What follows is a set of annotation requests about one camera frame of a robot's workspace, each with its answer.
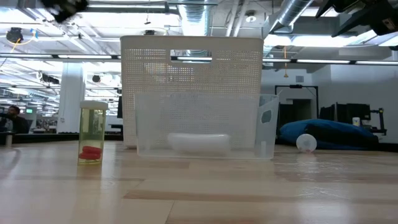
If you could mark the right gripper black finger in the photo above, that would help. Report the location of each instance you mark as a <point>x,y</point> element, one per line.
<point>329,7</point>
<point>354,23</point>

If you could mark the white perforated plastic basket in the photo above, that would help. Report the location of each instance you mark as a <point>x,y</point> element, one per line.
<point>149,77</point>

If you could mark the white plastic pill bottle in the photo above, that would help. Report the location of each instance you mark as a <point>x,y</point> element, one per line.
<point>199,143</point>
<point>306,143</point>

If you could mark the ceiling light strip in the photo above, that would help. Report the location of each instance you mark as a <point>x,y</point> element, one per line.
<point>376,62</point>
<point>323,61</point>
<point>84,57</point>

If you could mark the black monitors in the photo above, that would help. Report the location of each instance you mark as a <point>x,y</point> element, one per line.
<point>348,113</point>

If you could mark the white building column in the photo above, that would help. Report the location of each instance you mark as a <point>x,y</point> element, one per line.
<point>71,99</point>

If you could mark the small white cup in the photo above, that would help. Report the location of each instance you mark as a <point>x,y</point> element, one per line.
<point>356,121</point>

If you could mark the black equipment stand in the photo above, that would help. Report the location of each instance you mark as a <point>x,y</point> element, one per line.
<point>380,121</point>

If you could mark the blue bean bag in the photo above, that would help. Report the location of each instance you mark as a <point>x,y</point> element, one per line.
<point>329,133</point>

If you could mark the yellow translucent pill bottle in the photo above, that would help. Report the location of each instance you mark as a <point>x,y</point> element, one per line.
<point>91,124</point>

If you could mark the person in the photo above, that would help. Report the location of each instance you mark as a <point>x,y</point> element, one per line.
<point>18,124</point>

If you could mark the clear plastic bin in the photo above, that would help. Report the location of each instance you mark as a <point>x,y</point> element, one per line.
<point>155,124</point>

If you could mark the black ceiling camera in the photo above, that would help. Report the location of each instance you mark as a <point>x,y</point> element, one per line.
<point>14,35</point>

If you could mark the black rectangular frame rig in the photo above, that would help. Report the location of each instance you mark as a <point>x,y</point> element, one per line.
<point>297,87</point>

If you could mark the corrugated silver ventilation duct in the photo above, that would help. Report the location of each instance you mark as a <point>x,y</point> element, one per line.
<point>194,18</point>

